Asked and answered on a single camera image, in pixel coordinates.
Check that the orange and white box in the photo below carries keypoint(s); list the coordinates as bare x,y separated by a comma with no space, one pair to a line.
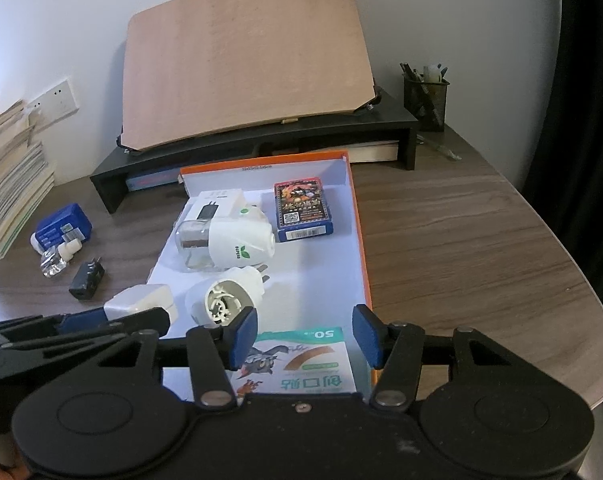
331,240

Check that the green and white bandage box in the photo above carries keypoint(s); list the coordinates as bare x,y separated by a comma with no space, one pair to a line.
301,360

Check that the wooden reading board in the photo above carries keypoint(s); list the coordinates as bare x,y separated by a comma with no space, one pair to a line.
246,55

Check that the white charger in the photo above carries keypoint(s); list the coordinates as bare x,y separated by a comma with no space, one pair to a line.
141,297

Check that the black mesh pen holder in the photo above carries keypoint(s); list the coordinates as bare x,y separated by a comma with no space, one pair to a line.
426,105

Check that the blue box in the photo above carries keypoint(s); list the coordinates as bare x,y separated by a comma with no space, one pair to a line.
61,222

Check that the blue book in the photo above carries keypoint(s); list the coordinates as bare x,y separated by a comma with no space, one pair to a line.
151,180

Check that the stack of worn books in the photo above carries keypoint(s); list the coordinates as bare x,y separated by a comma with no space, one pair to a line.
11,195

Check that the playing card deck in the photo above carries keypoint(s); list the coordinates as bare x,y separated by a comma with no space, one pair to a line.
301,205

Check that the black plug adapter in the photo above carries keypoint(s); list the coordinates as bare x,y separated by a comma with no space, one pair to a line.
86,282

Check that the black desk riser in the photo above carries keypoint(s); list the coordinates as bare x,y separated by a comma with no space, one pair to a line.
331,127

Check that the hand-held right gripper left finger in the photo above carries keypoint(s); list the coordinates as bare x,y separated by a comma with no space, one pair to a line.
241,337

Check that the small clear bottle white cap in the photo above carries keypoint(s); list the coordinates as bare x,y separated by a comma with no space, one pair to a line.
54,262

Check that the pen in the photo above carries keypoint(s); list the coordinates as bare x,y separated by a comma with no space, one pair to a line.
444,151

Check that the white repellent heater with bottle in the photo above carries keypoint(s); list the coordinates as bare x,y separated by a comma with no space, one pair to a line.
236,240

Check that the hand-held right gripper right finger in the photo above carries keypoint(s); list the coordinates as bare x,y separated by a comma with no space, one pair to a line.
366,335

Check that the small white adapter box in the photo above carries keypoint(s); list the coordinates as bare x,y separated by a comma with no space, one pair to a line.
224,200

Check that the white wall socket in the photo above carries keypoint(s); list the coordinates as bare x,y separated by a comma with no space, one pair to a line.
56,97

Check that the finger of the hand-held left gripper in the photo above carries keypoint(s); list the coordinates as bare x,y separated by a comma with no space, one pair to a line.
81,321
141,322

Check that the beige book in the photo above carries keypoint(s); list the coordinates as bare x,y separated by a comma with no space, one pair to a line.
376,152

